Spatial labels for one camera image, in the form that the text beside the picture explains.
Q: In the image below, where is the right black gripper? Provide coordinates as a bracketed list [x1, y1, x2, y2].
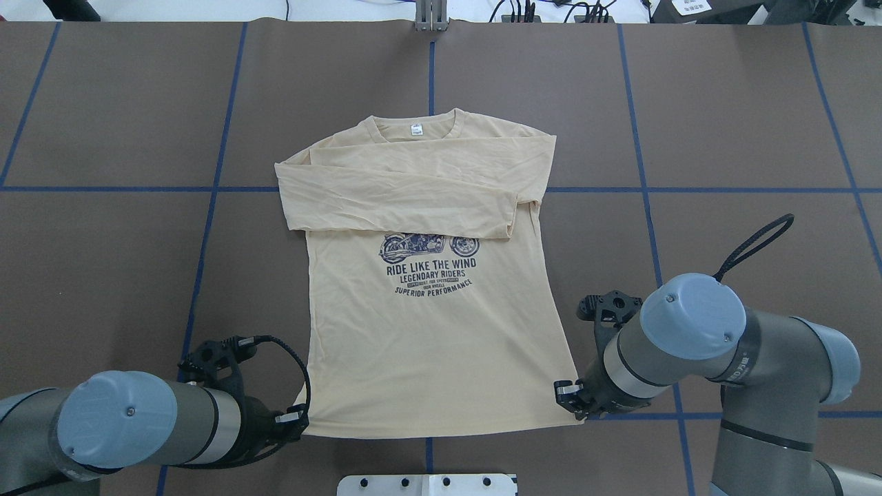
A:
[553, 365, 631, 420]

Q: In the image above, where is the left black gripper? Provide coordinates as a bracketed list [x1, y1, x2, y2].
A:
[236, 396, 309, 464]

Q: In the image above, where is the cream long-sleeve printed shirt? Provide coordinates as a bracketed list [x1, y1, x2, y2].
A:
[274, 109, 576, 440]

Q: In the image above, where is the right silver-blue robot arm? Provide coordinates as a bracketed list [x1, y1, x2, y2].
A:
[554, 273, 881, 495]

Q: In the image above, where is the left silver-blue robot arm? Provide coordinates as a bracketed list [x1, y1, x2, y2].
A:
[2, 371, 309, 495]

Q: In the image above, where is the black label box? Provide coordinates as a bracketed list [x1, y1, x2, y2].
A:
[650, 1, 778, 25]

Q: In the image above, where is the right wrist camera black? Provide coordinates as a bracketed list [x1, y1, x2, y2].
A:
[576, 290, 643, 351]

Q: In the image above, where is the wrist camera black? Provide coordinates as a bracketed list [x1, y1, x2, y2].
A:
[576, 290, 643, 351]
[177, 335, 256, 387]

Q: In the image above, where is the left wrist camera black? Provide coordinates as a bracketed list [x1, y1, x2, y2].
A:
[177, 335, 256, 387]

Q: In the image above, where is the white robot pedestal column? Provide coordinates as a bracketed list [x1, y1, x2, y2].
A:
[336, 473, 519, 495]

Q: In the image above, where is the aluminium frame post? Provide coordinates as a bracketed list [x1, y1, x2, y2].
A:
[413, 0, 449, 32]

